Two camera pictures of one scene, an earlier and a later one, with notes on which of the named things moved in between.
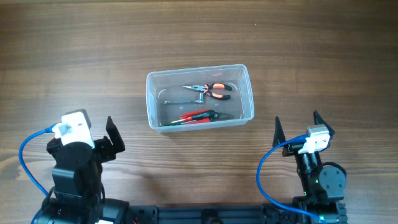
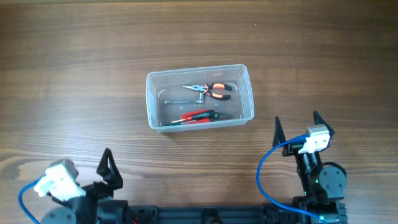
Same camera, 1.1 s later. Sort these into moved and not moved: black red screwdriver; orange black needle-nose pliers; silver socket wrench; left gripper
Moved: left gripper
Not moved: orange black needle-nose pliers; black red screwdriver; silver socket wrench
